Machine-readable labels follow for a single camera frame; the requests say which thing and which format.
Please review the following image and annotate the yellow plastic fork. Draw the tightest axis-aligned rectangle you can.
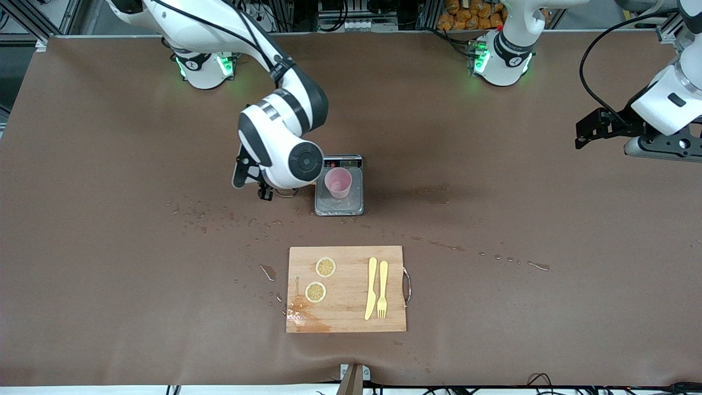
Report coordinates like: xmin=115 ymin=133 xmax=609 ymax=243
xmin=377 ymin=261 xmax=389 ymax=319

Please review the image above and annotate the yellow plastic knife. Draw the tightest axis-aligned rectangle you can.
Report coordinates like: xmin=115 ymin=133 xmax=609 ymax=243
xmin=364 ymin=257 xmax=378 ymax=321

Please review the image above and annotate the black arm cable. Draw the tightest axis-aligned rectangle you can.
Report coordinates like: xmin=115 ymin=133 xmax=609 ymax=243
xmin=579 ymin=8 xmax=683 ymax=124
xmin=148 ymin=0 xmax=291 ymax=77

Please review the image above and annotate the wooden cutting board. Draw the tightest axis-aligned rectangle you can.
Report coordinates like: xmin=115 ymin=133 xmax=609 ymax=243
xmin=286 ymin=245 xmax=411 ymax=334

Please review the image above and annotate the metal camera stand bracket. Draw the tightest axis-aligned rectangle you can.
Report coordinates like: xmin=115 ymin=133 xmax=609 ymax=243
xmin=339 ymin=363 xmax=371 ymax=395

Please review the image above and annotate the orange toy food pile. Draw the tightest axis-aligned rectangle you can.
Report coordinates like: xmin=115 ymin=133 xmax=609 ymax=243
xmin=437 ymin=0 xmax=508 ymax=31

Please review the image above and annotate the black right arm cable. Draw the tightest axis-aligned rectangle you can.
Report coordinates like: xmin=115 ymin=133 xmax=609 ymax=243
xmin=148 ymin=0 xmax=291 ymax=77

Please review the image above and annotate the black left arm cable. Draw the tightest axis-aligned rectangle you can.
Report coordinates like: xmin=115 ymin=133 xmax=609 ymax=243
xmin=579 ymin=8 xmax=683 ymax=124

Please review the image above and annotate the aluminium profile post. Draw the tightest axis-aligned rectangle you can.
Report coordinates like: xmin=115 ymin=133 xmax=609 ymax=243
xmin=656 ymin=11 xmax=686 ymax=44

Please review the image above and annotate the pink plastic cup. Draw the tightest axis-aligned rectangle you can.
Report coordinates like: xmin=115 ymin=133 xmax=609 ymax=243
xmin=324 ymin=167 xmax=353 ymax=200

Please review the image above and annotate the white power strip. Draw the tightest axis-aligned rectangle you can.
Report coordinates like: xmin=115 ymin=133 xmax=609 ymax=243
xmin=241 ymin=0 xmax=276 ymax=32

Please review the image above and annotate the black cable loop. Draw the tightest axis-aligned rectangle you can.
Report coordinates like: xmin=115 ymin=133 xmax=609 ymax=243
xmin=526 ymin=373 xmax=554 ymax=395

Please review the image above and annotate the grey digital kitchen scale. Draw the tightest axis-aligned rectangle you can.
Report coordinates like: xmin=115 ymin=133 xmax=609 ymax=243
xmin=315 ymin=154 xmax=365 ymax=217

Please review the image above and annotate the brown table cover mat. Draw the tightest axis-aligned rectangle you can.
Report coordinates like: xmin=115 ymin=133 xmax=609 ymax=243
xmin=0 ymin=32 xmax=702 ymax=387

